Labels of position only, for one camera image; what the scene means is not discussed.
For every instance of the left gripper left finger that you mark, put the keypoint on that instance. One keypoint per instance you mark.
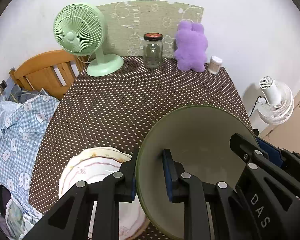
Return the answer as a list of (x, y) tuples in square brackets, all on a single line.
[(89, 206)]

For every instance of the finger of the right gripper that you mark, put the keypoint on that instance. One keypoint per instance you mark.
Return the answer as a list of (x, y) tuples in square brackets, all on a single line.
[(277, 154), (244, 149)]

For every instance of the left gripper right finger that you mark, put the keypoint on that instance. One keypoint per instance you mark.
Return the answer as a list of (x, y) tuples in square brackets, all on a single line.
[(209, 210)]

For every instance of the grey-green ceramic bowl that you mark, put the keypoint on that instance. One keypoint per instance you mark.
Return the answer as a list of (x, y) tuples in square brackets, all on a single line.
[(199, 138)]

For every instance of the cream scalloped yellow-flower plate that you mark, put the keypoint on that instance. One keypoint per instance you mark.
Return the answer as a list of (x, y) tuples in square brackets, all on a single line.
[(90, 169)]

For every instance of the white floor fan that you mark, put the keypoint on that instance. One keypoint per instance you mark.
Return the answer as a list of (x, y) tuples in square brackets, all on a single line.
[(279, 101)]

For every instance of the brown polka-dot tablecloth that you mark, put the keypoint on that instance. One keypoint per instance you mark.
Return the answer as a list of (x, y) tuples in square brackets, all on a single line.
[(118, 110)]

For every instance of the cotton swab container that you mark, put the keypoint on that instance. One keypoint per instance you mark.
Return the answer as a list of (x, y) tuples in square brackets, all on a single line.
[(214, 64)]

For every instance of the blue checkered blanket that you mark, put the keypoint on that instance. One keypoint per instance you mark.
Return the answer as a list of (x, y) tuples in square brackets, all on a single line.
[(22, 128)]

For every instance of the purple plush bunny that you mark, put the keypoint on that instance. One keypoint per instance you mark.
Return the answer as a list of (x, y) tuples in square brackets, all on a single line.
[(191, 45)]

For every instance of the glass jar black lid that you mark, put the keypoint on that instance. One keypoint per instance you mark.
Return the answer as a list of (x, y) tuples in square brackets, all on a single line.
[(152, 50)]

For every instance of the wooden headboard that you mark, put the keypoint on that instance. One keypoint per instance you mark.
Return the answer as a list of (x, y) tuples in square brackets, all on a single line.
[(50, 71)]

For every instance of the green desk fan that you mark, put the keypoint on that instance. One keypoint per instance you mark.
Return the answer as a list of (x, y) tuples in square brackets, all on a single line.
[(81, 30)]

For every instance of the wall power outlet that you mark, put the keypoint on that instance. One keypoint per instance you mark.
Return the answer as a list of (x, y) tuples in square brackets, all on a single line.
[(3, 86)]

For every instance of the green patterned wall mat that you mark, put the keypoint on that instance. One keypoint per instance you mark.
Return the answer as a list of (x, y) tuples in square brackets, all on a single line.
[(127, 22)]

